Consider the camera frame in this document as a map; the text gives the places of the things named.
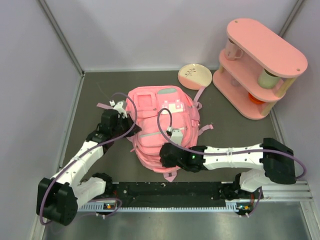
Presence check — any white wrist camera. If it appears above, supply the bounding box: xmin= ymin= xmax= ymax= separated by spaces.
xmin=109 ymin=100 xmax=128 ymax=119
xmin=166 ymin=126 xmax=184 ymax=146

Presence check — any pink three-tier shelf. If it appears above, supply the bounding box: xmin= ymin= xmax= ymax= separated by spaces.
xmin=212 ymin=18 xmax=308 ymax=120

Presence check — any cream and pink plate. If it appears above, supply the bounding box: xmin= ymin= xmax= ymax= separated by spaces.
xmin=177 ymin=63 xmax=213 ymax=90

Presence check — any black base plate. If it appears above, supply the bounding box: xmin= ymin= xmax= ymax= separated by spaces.
xmin=84 ymin=181 xmax=264 ymax=208

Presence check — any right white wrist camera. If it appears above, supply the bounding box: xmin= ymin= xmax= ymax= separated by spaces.
xmin=166 ymin=126 xmax=184 ymax=146

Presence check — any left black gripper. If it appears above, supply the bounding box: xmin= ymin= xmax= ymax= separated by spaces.
xmin=111 ymin=113 xmax=141 ymax=138

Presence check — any pink student backpack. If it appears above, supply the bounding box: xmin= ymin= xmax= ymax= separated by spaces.
xmin=125 ymin=85 xmax=214 ymax=182

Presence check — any grey slotted cable duct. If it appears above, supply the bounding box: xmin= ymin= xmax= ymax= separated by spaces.
xmin=78 ymin=202 xmax=104 ymax=212

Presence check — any orange bowl on shelf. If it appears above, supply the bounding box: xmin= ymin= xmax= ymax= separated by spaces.
xmin=248 ymin=93 xmax=265 ymax=105

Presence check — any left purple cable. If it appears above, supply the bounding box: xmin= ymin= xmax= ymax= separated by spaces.
xmin=37 ymin=92 xmax=138 ymax=225

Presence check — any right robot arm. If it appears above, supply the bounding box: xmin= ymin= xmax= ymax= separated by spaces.
xmin=159 ymin=138 xmax=296 ymax=198

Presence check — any pink mug on shelf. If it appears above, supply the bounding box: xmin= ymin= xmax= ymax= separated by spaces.
xmin=224 ymin=38 xmax=244 ymax=61

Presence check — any pale green cup on shelf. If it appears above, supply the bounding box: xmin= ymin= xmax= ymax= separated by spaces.
xmin=257 ymin=69 xmax=281 ymax=89

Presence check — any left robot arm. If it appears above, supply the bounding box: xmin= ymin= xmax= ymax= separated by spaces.
xmin=36 ymin=107 xmax=141 ymax=226

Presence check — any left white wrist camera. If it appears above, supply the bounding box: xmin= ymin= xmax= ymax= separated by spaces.
xmin=109 ymin=100 xmax=128 ymax=119

